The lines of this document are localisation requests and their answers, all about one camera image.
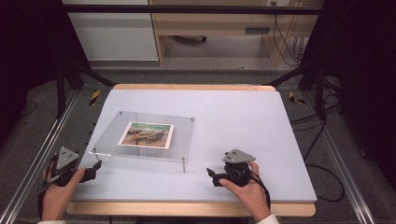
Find black metal stand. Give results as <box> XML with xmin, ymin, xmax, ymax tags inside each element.
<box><xmin>55</xmin><ymin>58</ymin><xmax>117</xmax><ymax>119</ymax></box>
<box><xmin>266</xmin><ymin>58</ymin><xmax>329</xmax><ymax>121</ymax></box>

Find hanging black desk cables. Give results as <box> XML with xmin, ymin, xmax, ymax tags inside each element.
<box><xmin>271</xmin><ymin>1</ymin><xmax>305</xmax><ymax>67</ymax></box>

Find boat painting photo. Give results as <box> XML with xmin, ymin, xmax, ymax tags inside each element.
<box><xmin>117</xmin><ymin>120</ymin><xmax>176</xmax><ymax>150</ymax></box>

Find clear acrylic photo frame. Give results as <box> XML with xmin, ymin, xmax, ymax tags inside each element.
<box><xmin>88</xmin><ymin>110</ymin><xmax>196</xmax><ymax>174</ymax></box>

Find dark object under desk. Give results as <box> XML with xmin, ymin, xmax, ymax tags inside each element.
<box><xmin>172</xmin><ymin>35</ymin><xmax>207</xmax><ymax>44</ymax></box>

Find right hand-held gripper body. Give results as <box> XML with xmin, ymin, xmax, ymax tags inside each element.
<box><xmin>221</xmin><ymin>148</ymin><xmax>257</xmax><ymax>188</ymax></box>

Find black curtain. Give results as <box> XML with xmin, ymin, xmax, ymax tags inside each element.
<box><xmin>300</xmin><ymin>0</ymin><xmax>396</xmax><ymax>189</ymax></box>

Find white cabinet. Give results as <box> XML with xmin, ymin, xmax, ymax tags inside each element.
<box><xmin>61</xmin><ymin>0</ymin><xmax>160</xmax><ymax>63</ymax></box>

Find black horizontal frame bar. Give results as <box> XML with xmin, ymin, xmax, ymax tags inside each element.
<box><xmin>62</xmin><ymin>4</ymin><xmax>325</xmax><ymax>16</ymax></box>

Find aluminium floor rail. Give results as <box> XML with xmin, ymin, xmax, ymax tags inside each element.
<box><xmin>302</xmin><ymin>91</ymin><xmax>378</xmax><ymax>224</ymax></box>
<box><xmin>0</xmin><ymin>90</ymin><xmax>79</xmax><ymax>224</ymax></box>

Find thin black floor cable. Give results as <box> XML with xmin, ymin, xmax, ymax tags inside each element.
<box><xmin>18</xmin><ymin>99</ymin><xmax>38</xmax><ymax>119</ymax></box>

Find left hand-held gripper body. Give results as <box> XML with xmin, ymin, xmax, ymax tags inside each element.
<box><xmin>46</xmin><ymin>146</ymin><xmax>82</xmax><ymax>188</ymax></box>

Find grey desk label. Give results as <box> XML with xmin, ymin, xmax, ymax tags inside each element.
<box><xmin>244</xmin><ymin>26</ymin><xmax>272</xmax><ymax>35</ymax></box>

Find black floor cable bundle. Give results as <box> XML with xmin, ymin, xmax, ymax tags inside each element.
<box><xmin>290</xmin><ymin>92</ymin><xmax>343</xmax><ymax>133</ymax></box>

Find left hand-held gripper black cable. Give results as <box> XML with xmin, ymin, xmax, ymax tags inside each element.
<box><xmin>36</xmin><ymin>153</ymin><xmax>62</xmax><ymax>219</ymax></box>

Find light wooden desk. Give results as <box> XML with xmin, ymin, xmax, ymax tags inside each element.
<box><xmin>148</xmin><ymin>0</ymin><xmax>325</xmax><ymax>68</ymax></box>

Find person's left hand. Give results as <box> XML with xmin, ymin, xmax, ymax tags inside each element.
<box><xmin>41</xmin><ymin>162</ymin><xmax>86</xmax><ymax>222</ymax></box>

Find looped black floor cable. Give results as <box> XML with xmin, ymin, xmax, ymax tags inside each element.
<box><xmin>303</xmin><ymin>119</ymin><xmax>346</xmax><ymax>203</ymax></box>

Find wooden table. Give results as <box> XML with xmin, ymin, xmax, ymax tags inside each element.
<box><xmin>65</xmin><ymin>83</ymin><xmax>317</xmax><ymax>217</ymax></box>

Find right hand-held gripper black cable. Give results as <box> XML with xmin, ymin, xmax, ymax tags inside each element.
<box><xmin>246</xmin><ymin>169</ymin><xmax>272</xmax><ymax>210</ymax></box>

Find hand-held gripper black cable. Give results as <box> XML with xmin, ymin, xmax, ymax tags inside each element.
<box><xmin>36</xmin><ymin>153</ymin><xmax>62</xmax><ymax>219</ymax></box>
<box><xmin>246</xmin><ymin>169</ymin><xmax>272</xmax><ymax>210</ymax></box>

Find person's right hand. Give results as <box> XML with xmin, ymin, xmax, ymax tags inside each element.
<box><xmin>219</xmin><ymin>161</ymin><xmax>272</xmax><ymax>222</ymax></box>

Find white table sheet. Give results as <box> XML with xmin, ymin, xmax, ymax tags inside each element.
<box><xmin>73</xmin><ymin>89</ymin><xmax>318</xmax><ymax>203</ymax></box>

